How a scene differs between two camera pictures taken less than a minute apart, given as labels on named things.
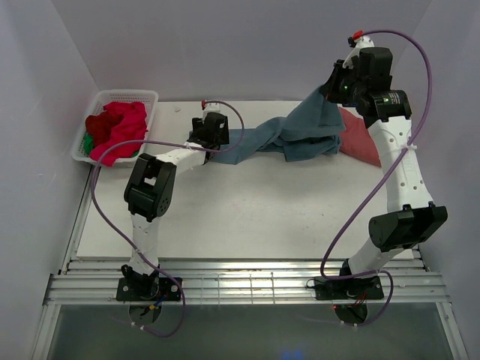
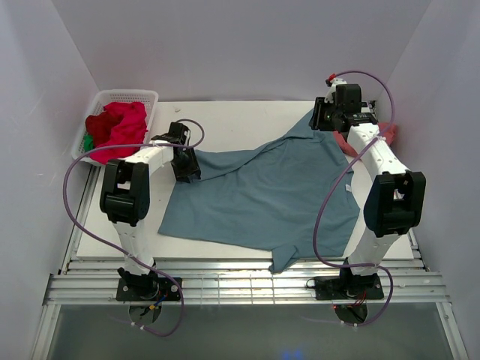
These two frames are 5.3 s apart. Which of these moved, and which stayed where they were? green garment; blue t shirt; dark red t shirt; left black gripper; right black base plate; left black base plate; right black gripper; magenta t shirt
Moved: left black gripper; blue t shirt; right black gripper
Stayed: left black base plate; green garment; magenta t shirt; dark red t shirt; right black base plate
